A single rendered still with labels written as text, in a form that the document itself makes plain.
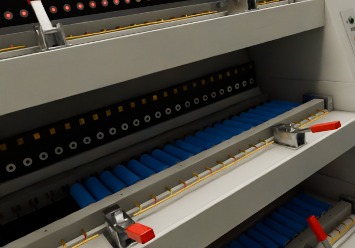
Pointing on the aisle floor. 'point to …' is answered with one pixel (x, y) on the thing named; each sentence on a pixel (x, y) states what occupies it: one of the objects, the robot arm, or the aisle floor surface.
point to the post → (313, 59)
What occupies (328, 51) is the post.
